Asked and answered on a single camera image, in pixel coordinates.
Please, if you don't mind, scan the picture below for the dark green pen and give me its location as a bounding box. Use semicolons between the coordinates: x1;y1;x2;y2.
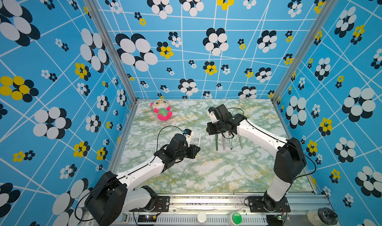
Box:
215;134;219;151

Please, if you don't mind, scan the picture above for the light green pen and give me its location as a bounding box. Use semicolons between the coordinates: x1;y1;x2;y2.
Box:
237;135;244;149

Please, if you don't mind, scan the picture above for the white marker pen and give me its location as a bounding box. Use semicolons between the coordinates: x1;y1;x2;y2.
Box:
228;132;233;150

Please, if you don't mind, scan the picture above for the white pen yellow tip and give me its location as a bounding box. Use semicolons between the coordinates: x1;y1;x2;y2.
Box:
197;132;201;156

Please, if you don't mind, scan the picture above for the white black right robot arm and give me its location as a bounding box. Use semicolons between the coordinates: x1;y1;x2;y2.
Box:
207;104;307;212

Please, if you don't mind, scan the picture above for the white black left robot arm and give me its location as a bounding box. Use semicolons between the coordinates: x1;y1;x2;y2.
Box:
85;129;201;226

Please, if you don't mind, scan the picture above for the pink white plush toy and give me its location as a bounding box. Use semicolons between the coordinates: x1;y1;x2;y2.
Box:
150;99;173;121

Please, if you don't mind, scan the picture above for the white round button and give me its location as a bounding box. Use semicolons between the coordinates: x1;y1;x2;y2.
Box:
197;212;207;224

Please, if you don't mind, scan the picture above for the green push button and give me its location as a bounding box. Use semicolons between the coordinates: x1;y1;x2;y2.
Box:
227;212;243;226

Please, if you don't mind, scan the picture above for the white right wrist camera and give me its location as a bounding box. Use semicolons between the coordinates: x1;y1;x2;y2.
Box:
208;107;217;123

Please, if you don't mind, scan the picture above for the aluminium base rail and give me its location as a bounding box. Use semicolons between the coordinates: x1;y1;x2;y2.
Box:
111;192;332;226

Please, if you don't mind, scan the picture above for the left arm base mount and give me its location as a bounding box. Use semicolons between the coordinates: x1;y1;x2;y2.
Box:
141;186;170;213

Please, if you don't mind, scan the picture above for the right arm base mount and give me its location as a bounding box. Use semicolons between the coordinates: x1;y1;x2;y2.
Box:
244;196;291;214

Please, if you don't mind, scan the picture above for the aluminium corner post right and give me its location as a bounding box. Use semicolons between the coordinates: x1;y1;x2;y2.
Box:
272;0;338;106

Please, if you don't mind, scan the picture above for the aluminium corner post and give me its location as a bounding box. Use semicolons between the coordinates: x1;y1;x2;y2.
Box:
272;0;338;106
84;0;137;105

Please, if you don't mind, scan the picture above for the aluminium corner post left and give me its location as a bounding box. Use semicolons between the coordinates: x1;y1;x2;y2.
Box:
84;0;137;105

